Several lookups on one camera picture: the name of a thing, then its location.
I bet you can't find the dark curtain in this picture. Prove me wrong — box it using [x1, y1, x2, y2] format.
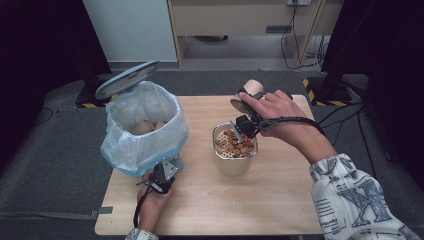
[0, 0, 113, 168]
[321, 0, 424, 193]

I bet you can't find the light wooden desk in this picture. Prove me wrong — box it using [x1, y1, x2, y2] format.
[166, 0, 344, 69]

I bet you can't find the person's right hand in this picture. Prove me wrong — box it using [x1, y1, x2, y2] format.
[238, 89, 322, 158]

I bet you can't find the black hanging cable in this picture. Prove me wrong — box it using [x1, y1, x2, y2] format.
[280, 2, 323, 71]

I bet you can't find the left hand-held gripper black cable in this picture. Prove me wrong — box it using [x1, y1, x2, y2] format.
[132, 186, 152, 230]

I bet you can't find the right hand-held gripper black cable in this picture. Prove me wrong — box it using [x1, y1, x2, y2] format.
[259, 115, 327, 137]

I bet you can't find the metal perforated strainer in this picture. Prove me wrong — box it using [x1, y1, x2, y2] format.
[212, 121, 260, 160]

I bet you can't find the dark flat object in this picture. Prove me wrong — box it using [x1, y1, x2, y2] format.
[193, 34, 230, 43]

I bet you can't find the white grey lidded trash bin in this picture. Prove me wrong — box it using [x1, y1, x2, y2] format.
[94, 60, 161, 101]

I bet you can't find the thin black floor cable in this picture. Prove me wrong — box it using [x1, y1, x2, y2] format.
[32, 107, 55, 127]

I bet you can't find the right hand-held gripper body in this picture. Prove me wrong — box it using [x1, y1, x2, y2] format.
[228, 103, 268, 144]

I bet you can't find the grey tape strip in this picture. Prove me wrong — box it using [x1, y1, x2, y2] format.
[88, 206, 114, 220]

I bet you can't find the white cabinet panel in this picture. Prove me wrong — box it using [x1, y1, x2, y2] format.
[82, 0, 179, 64]

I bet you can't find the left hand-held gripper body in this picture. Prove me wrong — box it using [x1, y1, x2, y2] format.
[136, 156, 185, 195]

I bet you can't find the hand-held gripper black cable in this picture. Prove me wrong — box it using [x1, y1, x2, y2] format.
[259, 115, 327, 137]
[132, 186, 152, 230]

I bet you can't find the long black floor cable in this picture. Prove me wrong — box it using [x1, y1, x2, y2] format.
[357, 109, 379, 181]

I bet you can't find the beige plastic container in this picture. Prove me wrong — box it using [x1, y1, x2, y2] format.
[213, 151, 258, 178]

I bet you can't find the black stand with striped base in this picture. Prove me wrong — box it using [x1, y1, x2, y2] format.
[74, 0, 125, 110]
[301, 49, 355, 108]

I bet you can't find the person's left hand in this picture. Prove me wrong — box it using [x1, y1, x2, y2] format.
[135, 172, 175, 232]

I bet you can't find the trash bin with plastic bag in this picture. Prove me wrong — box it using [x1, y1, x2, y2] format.
[100, 80, 190, 178]

